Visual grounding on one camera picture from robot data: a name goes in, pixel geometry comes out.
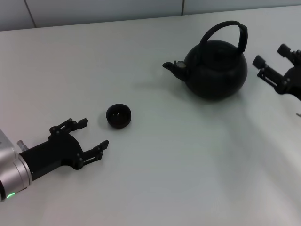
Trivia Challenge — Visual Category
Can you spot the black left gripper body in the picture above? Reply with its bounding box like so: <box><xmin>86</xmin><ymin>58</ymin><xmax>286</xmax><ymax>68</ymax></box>
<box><xmin>18</xmin><ymin>133</ymin><xmax>86</xmax><ymax>182</ymax></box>

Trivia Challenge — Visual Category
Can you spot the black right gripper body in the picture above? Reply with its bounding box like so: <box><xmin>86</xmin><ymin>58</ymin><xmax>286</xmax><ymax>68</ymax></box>
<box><xmin>274</xmin><ymin>66</ymin><xmax>301</xmax><ymax>102</ymax></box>

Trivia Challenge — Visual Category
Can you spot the small black teacup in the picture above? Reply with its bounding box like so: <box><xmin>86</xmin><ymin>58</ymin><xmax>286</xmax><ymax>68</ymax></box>
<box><xmin>105</xmin><ymin>103</ymin><xmax>132</xmax><ymax>130</ymax></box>

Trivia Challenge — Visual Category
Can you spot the black round teapot with handle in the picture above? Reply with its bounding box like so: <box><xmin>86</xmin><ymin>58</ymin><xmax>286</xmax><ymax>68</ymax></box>
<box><xmin>162</xmin><ymin>20</ymin><xmax>249</xmax><ymax>103</ymax></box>

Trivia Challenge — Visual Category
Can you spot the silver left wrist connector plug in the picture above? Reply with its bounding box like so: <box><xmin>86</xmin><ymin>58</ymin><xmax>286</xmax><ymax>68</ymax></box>
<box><xmin>16</xmin><ymin>140</ymin><xmax>29</xmax><ymax>152</ymax></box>

